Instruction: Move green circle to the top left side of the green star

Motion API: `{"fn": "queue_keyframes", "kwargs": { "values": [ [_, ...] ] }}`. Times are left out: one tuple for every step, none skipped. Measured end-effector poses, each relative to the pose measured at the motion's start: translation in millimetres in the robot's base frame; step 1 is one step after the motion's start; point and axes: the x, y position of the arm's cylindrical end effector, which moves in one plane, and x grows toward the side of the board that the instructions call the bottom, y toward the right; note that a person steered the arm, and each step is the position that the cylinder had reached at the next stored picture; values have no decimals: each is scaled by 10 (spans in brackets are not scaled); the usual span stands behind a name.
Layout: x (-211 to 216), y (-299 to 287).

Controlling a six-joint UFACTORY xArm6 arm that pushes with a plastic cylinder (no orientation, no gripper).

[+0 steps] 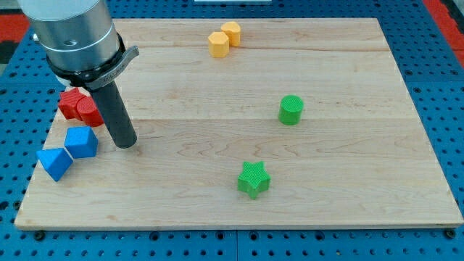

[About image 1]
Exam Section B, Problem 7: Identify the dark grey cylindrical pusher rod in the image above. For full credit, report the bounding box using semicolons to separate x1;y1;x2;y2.
91;81;137;149

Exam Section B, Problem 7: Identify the black clamp ring with lever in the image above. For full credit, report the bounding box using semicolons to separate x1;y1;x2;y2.
46;33;139;91

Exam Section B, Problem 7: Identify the green cylinder block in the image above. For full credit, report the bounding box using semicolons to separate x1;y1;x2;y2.
278;95;304;125

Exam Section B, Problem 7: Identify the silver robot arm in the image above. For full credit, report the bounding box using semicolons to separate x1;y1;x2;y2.
18;0;139;149

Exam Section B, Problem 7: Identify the red star block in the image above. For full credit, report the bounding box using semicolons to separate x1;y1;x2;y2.
58;88;85;120

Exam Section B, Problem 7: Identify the green star block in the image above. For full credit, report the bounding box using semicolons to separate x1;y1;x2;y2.
237;161;271;199

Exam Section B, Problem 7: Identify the red cylinder block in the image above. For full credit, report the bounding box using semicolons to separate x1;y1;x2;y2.
76;96;104;127

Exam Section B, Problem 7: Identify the blue cube block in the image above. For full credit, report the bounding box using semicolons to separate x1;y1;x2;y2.
64;126;99;158

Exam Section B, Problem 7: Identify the blue triangle block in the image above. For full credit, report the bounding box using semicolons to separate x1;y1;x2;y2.
36;148;73;182

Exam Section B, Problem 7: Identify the yellow hexagon block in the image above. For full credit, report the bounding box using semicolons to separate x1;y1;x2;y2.
207;31;229;58

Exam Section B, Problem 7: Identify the wooden board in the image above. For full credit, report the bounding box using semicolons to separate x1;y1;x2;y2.
14;18;463;231

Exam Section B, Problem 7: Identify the yellow heart block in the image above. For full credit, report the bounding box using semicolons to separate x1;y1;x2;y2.
220;21;241;47

